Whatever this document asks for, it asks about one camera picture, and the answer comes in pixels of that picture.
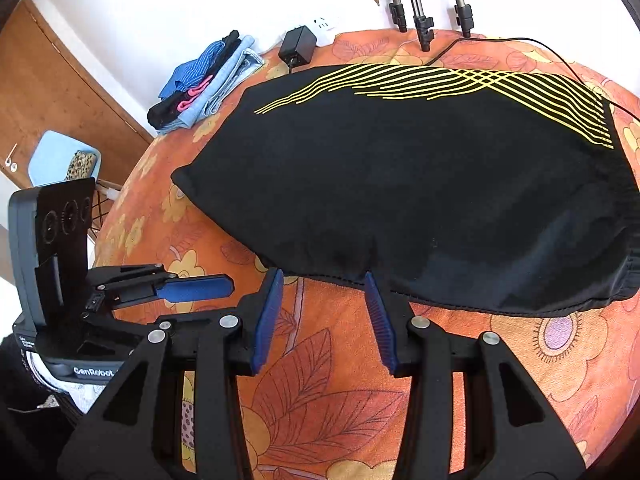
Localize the black pants with yellow stripes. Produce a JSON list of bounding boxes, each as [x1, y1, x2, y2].
[[171, 64, 639, 316]]

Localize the leopard print item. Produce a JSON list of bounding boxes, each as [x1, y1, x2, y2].
[[65, 151, 98, 181]]

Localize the light blue chair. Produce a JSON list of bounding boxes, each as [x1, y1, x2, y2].
[[27, 130, 102, 186]]

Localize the black garment with pink trim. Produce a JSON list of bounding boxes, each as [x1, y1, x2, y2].
[[146, 30, 241, 131]]

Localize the blue ribbed folded garment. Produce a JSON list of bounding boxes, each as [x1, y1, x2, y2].
[[158, 40, 224, 100]]

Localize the light blue folded jeans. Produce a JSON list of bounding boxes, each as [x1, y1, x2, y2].
[[155, 35, 264, 134]]

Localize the black power adapter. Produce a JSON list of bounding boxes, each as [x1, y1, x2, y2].
[[279, 25, 317, 70]]

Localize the silver black tripod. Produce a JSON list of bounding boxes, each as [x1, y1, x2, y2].
[[380, 0, 475, 53]]

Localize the white wall power strip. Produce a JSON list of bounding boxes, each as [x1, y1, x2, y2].
[[274, 14, 336, 52]]

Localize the black thin cable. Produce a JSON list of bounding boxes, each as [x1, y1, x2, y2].
[[424, 36, 640, 124]]

